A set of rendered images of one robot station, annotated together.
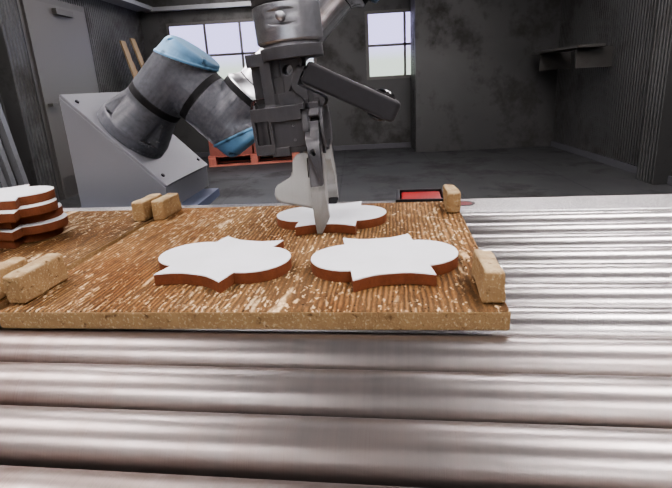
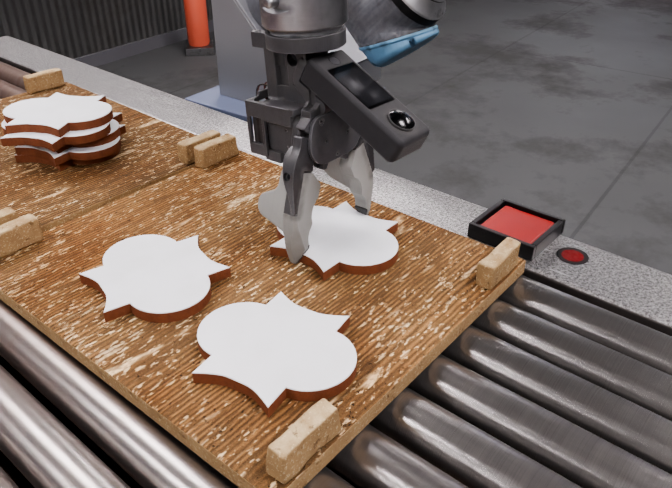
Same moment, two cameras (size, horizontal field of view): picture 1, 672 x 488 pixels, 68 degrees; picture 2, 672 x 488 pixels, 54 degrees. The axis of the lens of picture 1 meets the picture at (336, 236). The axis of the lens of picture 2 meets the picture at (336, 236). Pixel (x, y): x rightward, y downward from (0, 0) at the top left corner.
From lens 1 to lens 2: 0.37 m
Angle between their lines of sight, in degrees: 33
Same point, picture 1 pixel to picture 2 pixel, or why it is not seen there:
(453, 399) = not seen: outside the picture
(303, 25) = (298, 17)
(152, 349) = (27, 356)
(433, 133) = not seen: outside the picture
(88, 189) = (226, 70)
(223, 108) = (369, 6)
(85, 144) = (226, 20)
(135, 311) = (33, 314)
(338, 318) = (149, 409)
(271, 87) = (274, 76)
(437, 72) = not seen: outside the picture
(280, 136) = (274, 138)
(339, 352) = (127, 445)
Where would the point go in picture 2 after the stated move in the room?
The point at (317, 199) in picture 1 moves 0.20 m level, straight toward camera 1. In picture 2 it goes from (288, 228) to (127, 356)
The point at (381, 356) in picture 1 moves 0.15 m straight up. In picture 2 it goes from (151, 471) to (113, 297)
